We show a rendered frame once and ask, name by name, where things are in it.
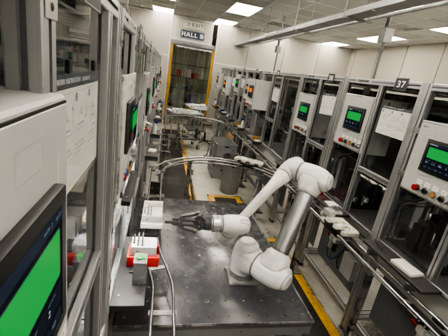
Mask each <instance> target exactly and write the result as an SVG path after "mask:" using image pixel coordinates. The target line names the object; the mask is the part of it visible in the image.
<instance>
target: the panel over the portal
mask: <svg viewBox="0 0 448 336"><path fill-rule="evenodd" d="M184 20H188V21H194V22H198V23H204V27H203V31H201V30H197V29H191V28H187V27H183V24H184ZM213 28H214V23H213V22H212V21H207V20H203V19H197V18H193V17H187V16H183V15H177V14H173V27H172V35H171V38H172V39H178V40H182V41H189V42H193V43H200V44H204V45H211V43H212V38H213ZM181 29H187V30H191V31H198V32H202V33H205V41H204V42H202V41H196V40H192V39H185V38H181V37H180V31H181Z"/></svg>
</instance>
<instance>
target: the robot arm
mask: <svg viewBox="0 0 448 336"><path fill-rule="evenodd" d="M289 181H296V182H298V187H297V188H298V192H297V194H296V197H295V199H294V201H293V203H292V206H291V208H290V210H289V212H288V214H287V216H286V218H285V221H284V223H283V225H282V227H281V230H280V232H279V234H278V236H277V238H276V240H275V242H274V244H273V247H270V248H268V249H267V250H266V251H265V252H262V250H261V249H260V248H259V244H258V242H257V241H256V240H254V238H252V237H242V238H240V240H238V241H237V242H236V244H235V246H234V248H233V251H232V254H231V261H230V266H227V265H226V266H225V267H224V270H226V273H227V277H228V280H229V285H230V286H235V285H251V286H257V282H256V280H257V281H258V282H260V283H261V284H263V285H264V286H266V287H268V288H270V289H275V290H281V291H283V290H286V289H287V288H288V287H289V286H290V284H291V282H292V280H293V273H292V270H291V269H290V268H289V267H290V262H291V260H290V257H289V256H288V254H289V252H290V250H291V248H292V246H293V244H294V241H295V239H296V237H297V234H298V232H299V230H300V228H301V226H302V224H303V222H304V220H305V218H306V216H307V213H308V211H309V209H310V206H311V204H312V202H313V200H314V198H315V197H317V196H318V195H319V194H320V193H321V192H327V191H328V190H330V189H331V188H332V186H333V181H334V178H333V176H332V174H330V173H329V172H328V171H327V170H326V169H324V168H322V167H320V166H317V165H314V164H311V163H306V162H304V160H302V158H300V157H292V158H290V159H288V160H286V162H284V163H283V164H282V165H281V166H280V167H279V168H278V170H276V172H275V174H274V175H273V176H272V178H271V179H270V181H269V182H268V183H267V184H266V186H264V188H262V190H261V191H260V192H259V193H258V194H257V195H256V197H255V198H254V199H253V200H252V201H251V202H250V204H248V206H246V208H245V209H244V210H243V211H242V212H241V213H240V214H239V215H212V216H206V215H205V216H203V215H201V214H200V213H199V211H196V212H192V213H184V214H180V217H173V218H172V219H171V218H165V223H169V224H172V225H178V226H179V228H180V229H182V230H185V231H189V232H192V233H194V234H197V232H198V231H200V230H206V231H211V232H217V233H216V238H217V240H218V242H220V244H222V245H229V244H231V243H232V242H233V241H234V240H235V239H236V238H237V236H238V235H243V234H246V233H248V232H249V231H250V228H251V222H250V220H249V218H250V216H251V215H252V214H253V213H254V212H255V211H256V210H257V209H258V208H259V207H260V206H261V205H262V204H263V203H264V202H265V201H266V200H267V199H268V198H269V196H270V195H271V194H272V193H274V192H275V191H276V190H277V189H278V188H280V187H281V186H283V185H284V184H286V183H288V182H289ZM194 216H197V217H194ZM190 217H192V218H190ZM180 221H184V222H180ZM186 226H187V227H186ZM190 227H194V228H196V229H194V228H190ZM255 279H256V280H255Z"/></svg>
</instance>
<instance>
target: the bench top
mask: <svg viewBox="0 0 448 336"><path fill-rule="evenodd" d="M145 200H147V197H141V196H139V199H138V203H137V208H136V212H135V218H134V222H133V228H132V232H131V237H134V234H136V237H138V234H139V232H140V237H141V235H142V229H140V228H141V218H142V213H143V206H144V201H145ZM161 201H163V220H162V222H163V226H162V229H161V230H160V232H159V245H160V248H161V252H162V254H163V257H164V259H165V262H166V264H167V265H168V267H169V271H170V274H171V277H172V280H173V286H174V292H175V310H177V315H176V316H175V330H198V329H246V328H272V327H312V324H313V323H314V320H313V318H312V316H311V314H310V312H309V311H308V309H307V308H306V306H305V304H304V302H303V300H302V299H301V297H300V295H299V294H298V292H297V290H296V288H295V286H294V285H293V283H292V282H291V284H290V286H289V287H288V288H287V289H286V290H283V291H281V290H275V289H270V288H268V287H266V286H264V285H263V284H261V283H260V282H258V281H257V280H256V279H255V280H256V282H257V286H251V285H235V286H230V285H229V280H228V277H227V273H226V270H224V267H225V266H226V265H227V266H230V261H231V254H232V251H233V248H234V246H235V244H236V242H237V241H238V240H240V238H242V237H252V238H254V240H256V241H257V242H258V244H259V248H260V249H261V250H262V252H265V251H266V250H267V249H268V248H270V247H271V245H270V244H269V242H268V240H267V238H266V236H265V234H264V232H263V231H262V229H261V227H260V226H259V224H258V222H257V220H256V218H255V217H254V215H253V214H252V215H251V216H250V218H249V220H250V222H251V228H250V231H249V232H248V233H246V234H243V235H238V236H237V238H236V239H235V240H234V241H233V242H232V243H231V244H229V245H222V244H220V242H218V240H217V238H216V233H217V232H211V231H206V230H200V231H198V232H197V234H194V233H192V232H189V231H185V230H182V229H180V228H179V226H178V225H172V224H169V223H165V218H171V219H172V218H173V217H180V214H184V213H192V212H196V211H199V213H200V214H201V215H203V216H205V215H206V216H212V215H239V214H240V213H241V212H242V211H243V210H244V209H245V208H246V206H248V204H247V203H230V202H220V201H200V200H190V199H171V198H161ZM224 208H225V209H224ZM203 212H204V213H203ZM151 275H152V278H153V284H154V299H153V310H172V293H171V283H170V280H169V276H168V273H167V270H166V269H160V270H155V271H151ZM294 299H296V300H297V301H294ZM150 306H151V282H150V278H149V274H148V272H147V282H146V289H145V303H144V311H115V314H114V318H113V324H112V329H113V332H125V331H149V316H148V310H150ZM284 313H285V314H286V315H287V316H284ZM172 330H173V324H172V316H153V323H152V331H172Z"/></svg>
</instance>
